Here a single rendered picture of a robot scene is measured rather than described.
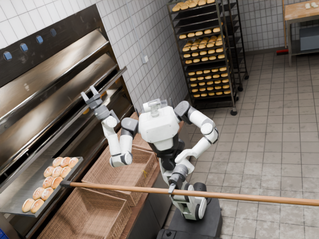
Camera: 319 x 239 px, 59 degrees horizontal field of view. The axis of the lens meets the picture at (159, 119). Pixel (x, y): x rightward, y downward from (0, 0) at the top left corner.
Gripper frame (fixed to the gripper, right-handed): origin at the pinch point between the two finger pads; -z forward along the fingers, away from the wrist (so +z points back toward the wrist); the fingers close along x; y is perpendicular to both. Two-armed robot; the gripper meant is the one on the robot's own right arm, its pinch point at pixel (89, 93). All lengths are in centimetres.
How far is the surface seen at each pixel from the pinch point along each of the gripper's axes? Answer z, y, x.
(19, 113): -15, 16, -56
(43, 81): -28, -14, -53
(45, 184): 36, 32, -55
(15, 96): -26, 13, -52
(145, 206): 107, -26, -51
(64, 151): 28, -7, -76
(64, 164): 34, 10, -56
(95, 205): 84, -7, -86
